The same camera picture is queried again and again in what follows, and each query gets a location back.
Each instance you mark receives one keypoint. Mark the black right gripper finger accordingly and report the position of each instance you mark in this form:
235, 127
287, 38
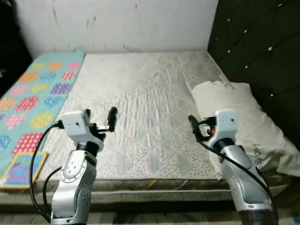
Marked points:
196, 128

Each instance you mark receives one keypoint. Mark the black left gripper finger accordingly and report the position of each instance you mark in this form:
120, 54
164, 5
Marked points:
87, 116
112, 119

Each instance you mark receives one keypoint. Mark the beige printed pillow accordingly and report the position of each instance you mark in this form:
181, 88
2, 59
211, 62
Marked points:
243, 122

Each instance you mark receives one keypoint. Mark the colourful children's book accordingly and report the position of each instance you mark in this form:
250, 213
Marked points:
22, 169

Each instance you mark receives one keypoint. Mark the grey quilted mattress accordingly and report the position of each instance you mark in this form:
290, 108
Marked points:
140, 103

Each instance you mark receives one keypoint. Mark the teal patterned blanket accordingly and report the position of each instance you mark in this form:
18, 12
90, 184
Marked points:
37, 98

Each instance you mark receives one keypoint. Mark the black tufted headboard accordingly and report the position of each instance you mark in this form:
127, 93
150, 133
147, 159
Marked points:
262, 51

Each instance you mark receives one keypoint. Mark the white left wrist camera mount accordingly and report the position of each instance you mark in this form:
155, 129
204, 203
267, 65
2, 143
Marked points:
75, 125

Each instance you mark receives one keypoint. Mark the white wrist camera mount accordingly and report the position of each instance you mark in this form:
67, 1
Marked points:
75, 125
226, 123

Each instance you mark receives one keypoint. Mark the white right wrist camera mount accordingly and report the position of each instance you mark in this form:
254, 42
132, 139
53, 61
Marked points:
226, 123

